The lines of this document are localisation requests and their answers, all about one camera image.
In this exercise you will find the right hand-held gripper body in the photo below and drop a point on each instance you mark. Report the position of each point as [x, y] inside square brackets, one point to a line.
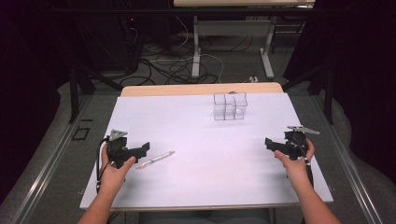
[295, 143]

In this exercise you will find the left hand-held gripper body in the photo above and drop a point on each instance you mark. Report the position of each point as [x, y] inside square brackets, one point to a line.
[119, 148]

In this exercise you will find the clear acrylic compartment organizer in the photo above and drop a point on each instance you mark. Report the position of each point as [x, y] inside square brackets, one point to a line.
[230, 105]

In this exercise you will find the person's right hand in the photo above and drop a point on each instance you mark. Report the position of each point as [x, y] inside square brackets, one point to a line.
[296, 168]

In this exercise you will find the person's left hand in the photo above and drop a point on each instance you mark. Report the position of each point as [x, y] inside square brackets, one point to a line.
[115, 174]

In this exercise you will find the white paper table cover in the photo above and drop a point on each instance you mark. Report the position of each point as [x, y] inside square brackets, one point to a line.
[202, 149]

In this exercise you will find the white power plug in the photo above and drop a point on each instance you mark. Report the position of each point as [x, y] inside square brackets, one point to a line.
[254, 79]

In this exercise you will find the black metal stand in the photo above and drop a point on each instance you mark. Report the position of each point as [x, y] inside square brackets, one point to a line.
[317, 77]
[81, 77]

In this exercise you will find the black equipment with red light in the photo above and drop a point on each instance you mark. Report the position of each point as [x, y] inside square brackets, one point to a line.
[124, 40]

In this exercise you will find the white metal frame desk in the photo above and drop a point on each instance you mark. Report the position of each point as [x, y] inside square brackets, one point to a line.
[233, 31]

